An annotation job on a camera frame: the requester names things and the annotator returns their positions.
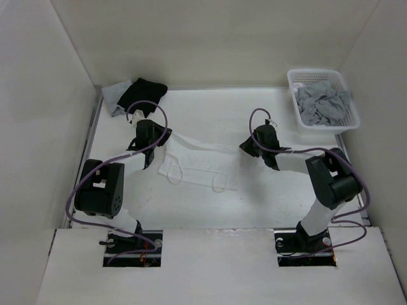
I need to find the grey tank tops pile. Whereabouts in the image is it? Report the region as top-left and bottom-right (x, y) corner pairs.
(294, 81), (351, 126)

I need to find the folded black tank top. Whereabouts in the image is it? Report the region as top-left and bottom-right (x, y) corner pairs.
(118, 78), (168, 112)

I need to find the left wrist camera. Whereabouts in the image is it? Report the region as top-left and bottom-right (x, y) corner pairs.
(128, 109), (146, 128)

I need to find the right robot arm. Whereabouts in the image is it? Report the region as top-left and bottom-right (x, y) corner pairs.
(240, 125), (362, 254)

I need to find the white tank top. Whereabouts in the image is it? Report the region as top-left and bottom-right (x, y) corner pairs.
(158, 133), (241, 193)

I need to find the white plastic laundry basket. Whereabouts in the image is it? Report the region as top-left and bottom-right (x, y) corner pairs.
(287, 69), (360, 135)

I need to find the folded grey tank top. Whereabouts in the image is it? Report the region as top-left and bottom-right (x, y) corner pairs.
(102, 79), (132, 117)

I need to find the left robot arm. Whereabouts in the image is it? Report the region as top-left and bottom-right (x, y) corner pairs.
(66, 119), (172, 254)

